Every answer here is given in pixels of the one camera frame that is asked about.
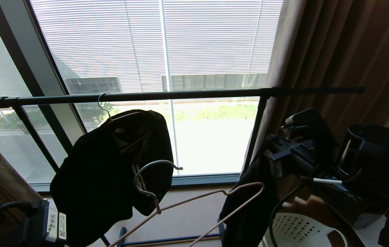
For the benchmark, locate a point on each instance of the black garment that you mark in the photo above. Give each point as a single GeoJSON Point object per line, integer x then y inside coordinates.
{"type": "Point", "coordinates": [249, 212]}

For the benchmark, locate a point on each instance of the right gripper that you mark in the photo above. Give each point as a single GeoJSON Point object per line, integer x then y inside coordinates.
{"type": "Point", "coordinates": [294, 156]}

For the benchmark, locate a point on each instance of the window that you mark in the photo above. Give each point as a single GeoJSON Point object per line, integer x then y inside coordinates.
{"type": "Point", "coordinates": [112, 41]}

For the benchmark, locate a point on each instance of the black clothes rack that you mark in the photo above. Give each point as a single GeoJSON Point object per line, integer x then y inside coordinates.
{"type": "Point", "coordinates": [180, 95]}

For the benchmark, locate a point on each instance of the white laundry basket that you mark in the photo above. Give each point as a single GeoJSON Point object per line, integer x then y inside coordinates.
{"type": "Point", "coordinates": [300, 230]}

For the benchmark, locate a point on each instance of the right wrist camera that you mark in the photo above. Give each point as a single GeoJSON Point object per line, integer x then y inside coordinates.
{"type": "Point", "coordinates": [307, 127]}

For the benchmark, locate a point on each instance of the black shorts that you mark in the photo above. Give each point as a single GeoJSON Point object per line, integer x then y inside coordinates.
{"type": "Point", "coordinates": [94, 178]}

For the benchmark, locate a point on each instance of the pink clothes hanger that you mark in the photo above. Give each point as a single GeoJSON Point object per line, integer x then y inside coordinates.
{"type": "Point", "coordinates": [145, 190]}
{"type": "Point", "coordinates": [102, 104]}

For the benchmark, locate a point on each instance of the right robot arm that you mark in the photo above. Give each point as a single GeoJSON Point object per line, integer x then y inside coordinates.
{"type": "Point", "coordinates": [373, 161]}

